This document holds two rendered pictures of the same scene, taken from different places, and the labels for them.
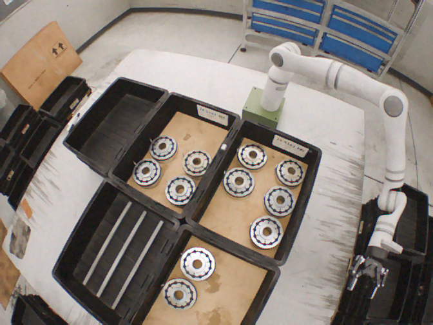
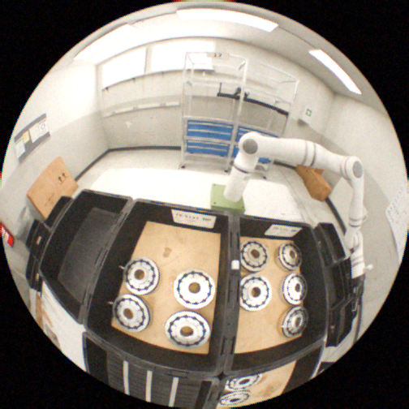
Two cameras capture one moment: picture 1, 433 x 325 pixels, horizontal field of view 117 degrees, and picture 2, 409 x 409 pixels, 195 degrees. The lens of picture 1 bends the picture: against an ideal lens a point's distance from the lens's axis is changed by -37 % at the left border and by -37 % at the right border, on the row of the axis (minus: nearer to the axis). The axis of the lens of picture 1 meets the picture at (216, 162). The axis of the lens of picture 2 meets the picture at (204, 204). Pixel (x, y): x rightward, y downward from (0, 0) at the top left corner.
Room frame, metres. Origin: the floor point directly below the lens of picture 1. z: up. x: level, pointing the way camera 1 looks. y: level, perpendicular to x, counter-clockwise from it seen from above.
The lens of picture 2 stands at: (0.31, 0.07, 1.18)
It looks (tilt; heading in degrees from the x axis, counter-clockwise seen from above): 48 degrees down; 332
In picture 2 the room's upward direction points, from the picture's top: 7 degrees clockwise
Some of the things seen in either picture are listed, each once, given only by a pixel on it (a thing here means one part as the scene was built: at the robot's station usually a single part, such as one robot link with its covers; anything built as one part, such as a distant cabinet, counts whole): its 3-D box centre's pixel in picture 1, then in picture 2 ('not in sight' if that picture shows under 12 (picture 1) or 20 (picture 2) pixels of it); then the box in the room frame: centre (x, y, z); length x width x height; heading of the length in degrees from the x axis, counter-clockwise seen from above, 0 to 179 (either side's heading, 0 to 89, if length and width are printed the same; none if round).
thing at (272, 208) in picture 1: (279, 200); (296, 288); (0.17, -0.19, 0.86); 0.10 x 0.10 x 0.01
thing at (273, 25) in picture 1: (285, 15); (208, 138); (2.09, -0.80, 0.60); 0.72 x 0.03 x 0.56; 64
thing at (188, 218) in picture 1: (261, 184); (290, 287); (0.21, -0.13, 0.92); 0.40 x 0.30 x 0.02; 150
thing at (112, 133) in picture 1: (118, 125); (83, 247); (0.51, 0.39, 0.87); 0.40 x 0.30 x 0.11; 150
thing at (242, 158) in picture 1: (252, 155); (254, 254); (0.34, -0.13, 0.86); 0.10 x 0.10 x 0.01
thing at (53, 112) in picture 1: (73, 110); (69, 224); (1.16, 1.21, 0.37); 0.40 x 0.30 x 0.45; 154
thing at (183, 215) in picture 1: (174, 146); (158, 279); (0.36, 0.13, 0.92); 0.40 x 0.30 x 0.02; 150
